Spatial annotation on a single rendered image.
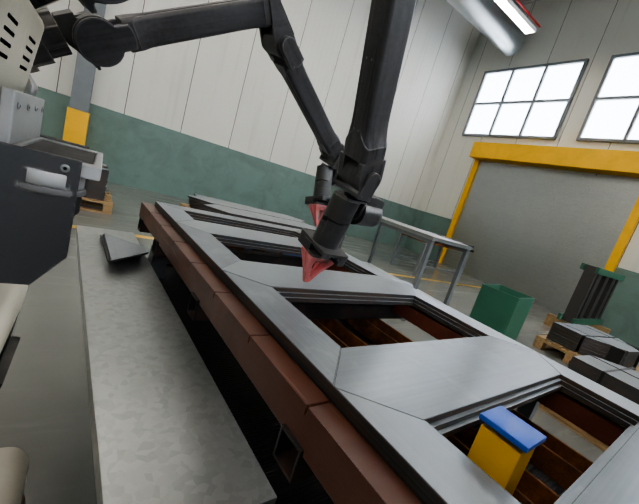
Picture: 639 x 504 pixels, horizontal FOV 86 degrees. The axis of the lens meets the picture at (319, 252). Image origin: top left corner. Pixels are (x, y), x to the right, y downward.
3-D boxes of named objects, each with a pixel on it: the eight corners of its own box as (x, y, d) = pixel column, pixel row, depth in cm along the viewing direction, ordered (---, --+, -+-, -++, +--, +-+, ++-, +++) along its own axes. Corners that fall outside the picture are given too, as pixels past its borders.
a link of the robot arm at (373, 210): (342, 153, 66) (372, 171, 60) (378, 167, 74) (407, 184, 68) (316, 207, 70) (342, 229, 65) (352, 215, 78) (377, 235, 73)
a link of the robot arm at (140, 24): (272, -17, 79) (294, -14, 73) (279, 49, 88) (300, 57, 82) (58, 13, 62) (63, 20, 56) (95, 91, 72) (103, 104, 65)
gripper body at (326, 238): (321, 239, 76) (335, 210, 74) (345, 265, 69) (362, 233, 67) (297, 235, 72) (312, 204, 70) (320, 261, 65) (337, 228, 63)
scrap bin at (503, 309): (480, 322, 456) (496, 283, 446) (516, 340, 424) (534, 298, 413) (460, 325, 414) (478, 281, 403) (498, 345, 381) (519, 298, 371)
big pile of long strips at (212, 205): (297, 225, 238) (299, 217, 237) (331, 243, 207) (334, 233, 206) (180, 202, 188) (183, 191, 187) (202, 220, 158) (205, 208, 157)
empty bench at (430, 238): (327, 271, 482) (348, 206, 464) (364, 276, 521) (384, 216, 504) (402, 321, 361) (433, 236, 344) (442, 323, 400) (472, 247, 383)
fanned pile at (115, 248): (135, 239, 137) (136, 230, 136) (154, 276, 107) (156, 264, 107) (99, 235, 129) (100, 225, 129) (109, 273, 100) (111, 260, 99)
